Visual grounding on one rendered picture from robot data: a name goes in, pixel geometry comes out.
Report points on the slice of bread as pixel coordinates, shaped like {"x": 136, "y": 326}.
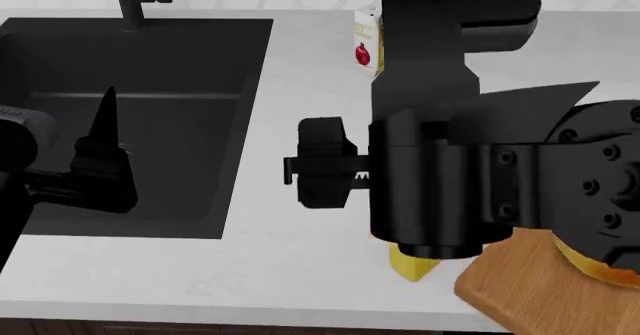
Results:
{"x": 585, "y": 263}

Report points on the pomegranate juice carton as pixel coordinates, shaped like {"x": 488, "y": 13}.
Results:
{"x": 366, "y": 46}

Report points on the yellow cheese wedge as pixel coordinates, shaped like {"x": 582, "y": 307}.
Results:
{"x": 412, "y": 269}

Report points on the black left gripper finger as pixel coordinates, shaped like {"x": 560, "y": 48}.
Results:
{"x": 106, "y": 121}

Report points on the black kitchen sink basin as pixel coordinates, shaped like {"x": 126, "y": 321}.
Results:
{"x": 190, "y": 87}

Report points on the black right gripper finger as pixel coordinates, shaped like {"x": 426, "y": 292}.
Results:
{"x": 322, "y": 162}
{"x": 420, "y": 50}

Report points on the wooden cutting board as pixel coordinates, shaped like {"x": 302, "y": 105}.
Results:
{"x": 520, "y": 286}

